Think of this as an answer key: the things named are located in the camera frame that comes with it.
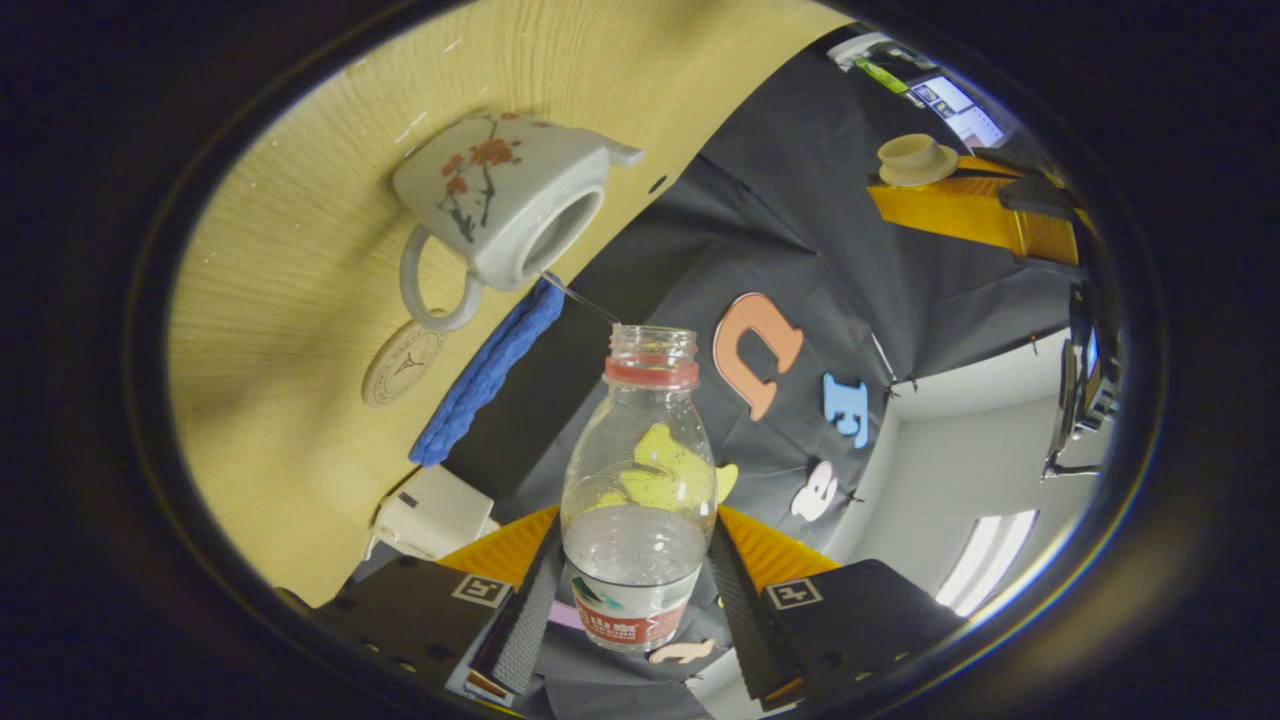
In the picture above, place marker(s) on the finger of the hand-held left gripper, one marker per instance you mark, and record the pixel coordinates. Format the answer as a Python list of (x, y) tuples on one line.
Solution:
[(960, 215), (1005, 165)]

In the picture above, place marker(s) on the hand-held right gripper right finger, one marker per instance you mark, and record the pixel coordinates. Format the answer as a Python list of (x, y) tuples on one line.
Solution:
[(735, 620)]

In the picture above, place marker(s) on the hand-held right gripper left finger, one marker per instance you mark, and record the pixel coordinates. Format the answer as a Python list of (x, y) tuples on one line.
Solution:
[(525, 620)]

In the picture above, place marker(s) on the clear plastic water bottle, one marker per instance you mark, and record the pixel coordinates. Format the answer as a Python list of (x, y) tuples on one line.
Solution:
[(638, 480)]

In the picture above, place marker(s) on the round wooden coaster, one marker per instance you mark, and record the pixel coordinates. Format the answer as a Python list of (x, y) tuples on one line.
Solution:
[(402, 365)]

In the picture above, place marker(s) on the small green bottle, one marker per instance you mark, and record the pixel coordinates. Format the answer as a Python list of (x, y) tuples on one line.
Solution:
[(880, 75)]

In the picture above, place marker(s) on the computer monitor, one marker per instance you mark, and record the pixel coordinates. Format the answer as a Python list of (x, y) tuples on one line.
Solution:
[(960, 110)]

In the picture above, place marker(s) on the white toaster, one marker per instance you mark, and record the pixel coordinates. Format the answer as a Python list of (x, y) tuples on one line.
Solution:
[(435, 515)]

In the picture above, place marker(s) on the black backdrop cloth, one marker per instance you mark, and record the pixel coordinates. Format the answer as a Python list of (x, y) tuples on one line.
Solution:
[(800, 200)]

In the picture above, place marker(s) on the black device on stand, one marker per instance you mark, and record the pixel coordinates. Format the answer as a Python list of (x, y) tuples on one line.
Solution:
[(1085, 390)]

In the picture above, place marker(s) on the blue towel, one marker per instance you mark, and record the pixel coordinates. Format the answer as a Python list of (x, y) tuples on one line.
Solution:
[(485, 375)]

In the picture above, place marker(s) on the ceiling light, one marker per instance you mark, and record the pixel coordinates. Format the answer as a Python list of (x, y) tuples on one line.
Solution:
[(985, 560)]

